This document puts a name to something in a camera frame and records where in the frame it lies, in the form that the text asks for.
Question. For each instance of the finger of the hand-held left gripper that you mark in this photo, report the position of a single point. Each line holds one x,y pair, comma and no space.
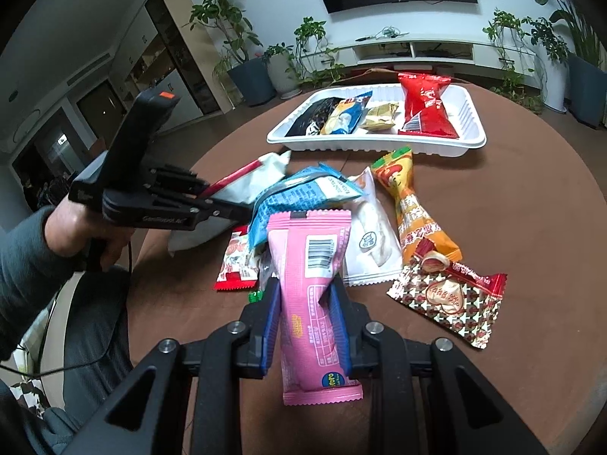
182,181
227,211

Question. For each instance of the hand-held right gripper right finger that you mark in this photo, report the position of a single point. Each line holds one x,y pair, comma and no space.
340,331

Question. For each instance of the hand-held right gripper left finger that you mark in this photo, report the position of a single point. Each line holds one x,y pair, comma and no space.
269,327

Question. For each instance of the pink snack packet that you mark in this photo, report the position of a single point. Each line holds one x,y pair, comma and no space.
308,322

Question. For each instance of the small red cartoon packet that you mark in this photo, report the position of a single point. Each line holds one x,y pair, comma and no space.
234,260

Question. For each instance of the white red striped packet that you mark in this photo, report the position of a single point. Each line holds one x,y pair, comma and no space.
265,170

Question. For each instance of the light blue snack packet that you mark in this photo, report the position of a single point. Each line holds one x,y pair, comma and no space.
294,194

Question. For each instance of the white translucent snack packet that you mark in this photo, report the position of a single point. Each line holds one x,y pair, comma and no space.
374,241

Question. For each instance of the red checkered heart packet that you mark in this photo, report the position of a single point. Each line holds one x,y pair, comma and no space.
450,303

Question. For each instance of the black snack packet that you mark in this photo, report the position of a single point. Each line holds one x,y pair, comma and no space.
310,121

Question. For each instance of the orange green snack packet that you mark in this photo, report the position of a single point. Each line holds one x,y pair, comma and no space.
412,213

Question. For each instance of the gold snack packet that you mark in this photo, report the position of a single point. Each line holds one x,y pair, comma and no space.
381,117

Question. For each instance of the red snack packet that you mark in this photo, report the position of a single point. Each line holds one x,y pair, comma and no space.
427,104

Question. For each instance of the white plastic tray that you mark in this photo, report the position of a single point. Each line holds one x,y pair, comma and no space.
468,116

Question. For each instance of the person's left forearm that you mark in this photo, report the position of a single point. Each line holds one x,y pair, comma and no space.
23,284

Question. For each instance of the person's left hand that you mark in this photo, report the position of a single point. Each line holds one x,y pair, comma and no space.
61,227

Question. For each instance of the small green candy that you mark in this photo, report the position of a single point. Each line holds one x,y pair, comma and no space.
253,296

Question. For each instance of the white storage cabinet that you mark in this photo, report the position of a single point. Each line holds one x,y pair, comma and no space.
161,66

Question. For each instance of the leafy tree in blue pot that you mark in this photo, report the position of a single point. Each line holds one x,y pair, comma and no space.
249,80

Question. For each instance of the plant in ribbed white pot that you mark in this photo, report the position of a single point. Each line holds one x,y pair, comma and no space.
284,78

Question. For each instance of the person's grey trousers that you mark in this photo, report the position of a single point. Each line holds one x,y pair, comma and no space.
95,322

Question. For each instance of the trailing vine plant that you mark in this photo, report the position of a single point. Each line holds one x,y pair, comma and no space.
313,57

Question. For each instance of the black white checkered cloth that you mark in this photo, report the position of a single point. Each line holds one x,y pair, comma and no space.
23,391

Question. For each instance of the white television cabinet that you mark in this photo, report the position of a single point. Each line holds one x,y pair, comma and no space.
455,59

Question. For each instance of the hanging vine plant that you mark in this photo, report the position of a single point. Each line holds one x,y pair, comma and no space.
510,57

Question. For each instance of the plant in tall white pot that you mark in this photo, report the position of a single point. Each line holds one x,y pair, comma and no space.
552,85

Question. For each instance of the broad-leaf plant in blue pot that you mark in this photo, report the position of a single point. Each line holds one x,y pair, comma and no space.
588,85

